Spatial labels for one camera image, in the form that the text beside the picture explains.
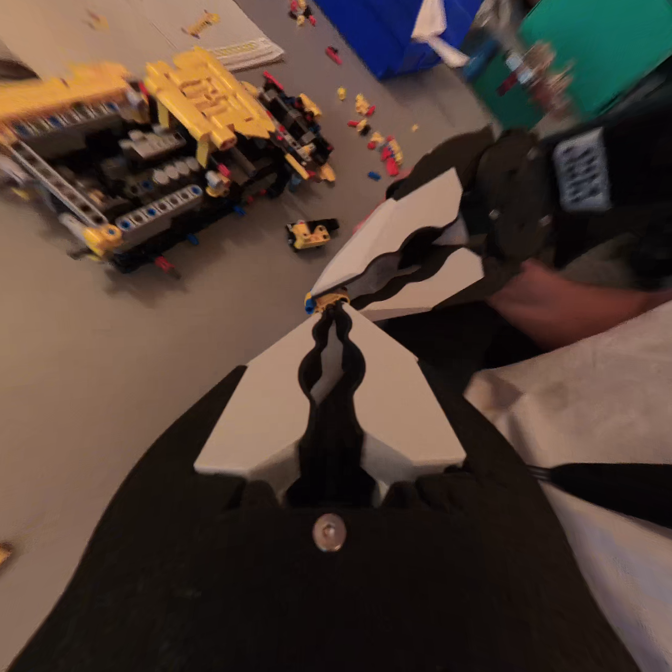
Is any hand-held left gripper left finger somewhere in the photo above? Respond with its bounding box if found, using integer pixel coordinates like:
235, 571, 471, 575
194, 309, 333, 487

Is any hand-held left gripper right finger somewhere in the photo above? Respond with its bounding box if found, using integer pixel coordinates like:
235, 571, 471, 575
335, 304, 468, 485

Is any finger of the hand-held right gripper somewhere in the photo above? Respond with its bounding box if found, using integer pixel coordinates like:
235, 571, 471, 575
351, 246, 486, 323
309, 168, 465, 299

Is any small brick assembly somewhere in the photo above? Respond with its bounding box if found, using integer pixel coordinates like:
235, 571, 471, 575
286, 218, 341, 254

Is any instruction booklet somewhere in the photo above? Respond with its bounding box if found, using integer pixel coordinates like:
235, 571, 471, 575
0, 0, 287, 81

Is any person's right forearm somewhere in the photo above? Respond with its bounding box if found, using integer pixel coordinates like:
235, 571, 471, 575
592, 281, 663, 343

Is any grey desk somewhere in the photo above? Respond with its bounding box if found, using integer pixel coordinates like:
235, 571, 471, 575
0, 0, 505, 672

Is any person's right hand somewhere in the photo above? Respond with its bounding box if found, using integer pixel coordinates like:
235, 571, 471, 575
485, 260, 595, 349

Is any pile of small coloured pins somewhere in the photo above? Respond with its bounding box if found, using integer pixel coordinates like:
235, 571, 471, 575
286, 0, 421, 183

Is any dark red flat box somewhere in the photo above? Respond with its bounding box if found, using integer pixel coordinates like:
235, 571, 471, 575
496, 58, 541, 98

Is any small tan figurine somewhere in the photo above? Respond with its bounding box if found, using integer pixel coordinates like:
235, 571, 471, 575
525, 42, 579, 117

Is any blue plastic bin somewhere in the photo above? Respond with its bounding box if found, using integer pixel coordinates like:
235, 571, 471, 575
315, 0, 485, 81

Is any green sheet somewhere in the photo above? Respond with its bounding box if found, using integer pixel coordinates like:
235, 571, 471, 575
462, 0, 672, 128

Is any crumpled white paper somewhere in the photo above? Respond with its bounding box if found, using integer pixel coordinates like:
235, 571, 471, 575
411, 0, 471, 67

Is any yellow toy car model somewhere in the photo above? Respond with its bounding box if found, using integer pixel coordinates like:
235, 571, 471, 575
0, 47, 338, 277

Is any black strap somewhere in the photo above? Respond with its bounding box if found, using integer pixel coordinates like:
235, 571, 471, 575
525, 462, 672, 529

